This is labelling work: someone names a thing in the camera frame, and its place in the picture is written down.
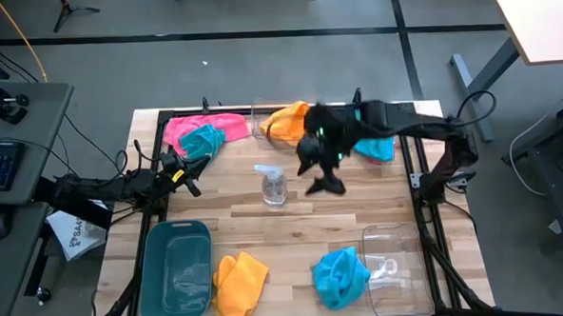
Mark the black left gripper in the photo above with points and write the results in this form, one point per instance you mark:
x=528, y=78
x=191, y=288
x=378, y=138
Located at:
x=175, y=168

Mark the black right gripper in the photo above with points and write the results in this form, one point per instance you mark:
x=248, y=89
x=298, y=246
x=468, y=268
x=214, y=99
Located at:
x=330, y=132

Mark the teal microfiber towel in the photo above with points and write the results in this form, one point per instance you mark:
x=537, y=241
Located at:
x=202, y=141

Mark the pink microfiber towel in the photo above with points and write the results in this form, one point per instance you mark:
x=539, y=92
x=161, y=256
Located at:
x=232, y=124
x=381, y=162

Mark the blue microfiber towel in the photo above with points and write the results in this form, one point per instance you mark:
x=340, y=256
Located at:
x=378, y=149
x=339, y=279

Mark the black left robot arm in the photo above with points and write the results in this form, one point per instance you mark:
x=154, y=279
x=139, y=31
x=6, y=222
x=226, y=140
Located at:
x=97, y=185

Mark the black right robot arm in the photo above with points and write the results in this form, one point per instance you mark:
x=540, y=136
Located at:
x=423, y=128

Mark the orange microfiber towel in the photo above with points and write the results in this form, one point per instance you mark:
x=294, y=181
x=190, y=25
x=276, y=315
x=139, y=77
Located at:
x=287, y=124
x=239, y=286

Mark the clear spray bottle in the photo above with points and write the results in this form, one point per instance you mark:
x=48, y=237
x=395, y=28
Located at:
x=274, y=187

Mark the clear plastic basket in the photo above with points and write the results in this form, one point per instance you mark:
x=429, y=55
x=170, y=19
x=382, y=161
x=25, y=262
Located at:
x=257, y=116
x=400, y=272

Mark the teal plastic basket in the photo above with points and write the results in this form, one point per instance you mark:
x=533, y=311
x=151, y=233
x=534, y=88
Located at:
x=158, y=273

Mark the white printed bag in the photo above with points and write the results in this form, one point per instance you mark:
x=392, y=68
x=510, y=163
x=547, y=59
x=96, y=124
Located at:
x=73, y=236

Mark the grey side desk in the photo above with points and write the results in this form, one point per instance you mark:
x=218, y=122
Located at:
x=32, y=116

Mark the black caster wheel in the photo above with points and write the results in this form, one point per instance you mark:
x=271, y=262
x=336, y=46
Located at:
x=43, y=295

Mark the black clamp device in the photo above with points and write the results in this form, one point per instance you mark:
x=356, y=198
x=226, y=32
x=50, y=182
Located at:
x=5, y=110

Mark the grey table leg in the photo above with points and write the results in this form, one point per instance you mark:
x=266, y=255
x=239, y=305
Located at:
x=494, y=68

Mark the black tripod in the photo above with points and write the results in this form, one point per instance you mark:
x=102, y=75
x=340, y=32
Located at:
x=68, y=10

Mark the white table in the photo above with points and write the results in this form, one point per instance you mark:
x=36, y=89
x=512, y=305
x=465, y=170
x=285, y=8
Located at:
x=537, y=18

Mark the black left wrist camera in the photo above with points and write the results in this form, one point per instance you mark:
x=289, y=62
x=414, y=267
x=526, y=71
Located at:
x=168, y=159

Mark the black aluminium table frame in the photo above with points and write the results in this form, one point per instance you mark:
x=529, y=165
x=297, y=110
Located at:
x=422, y=228

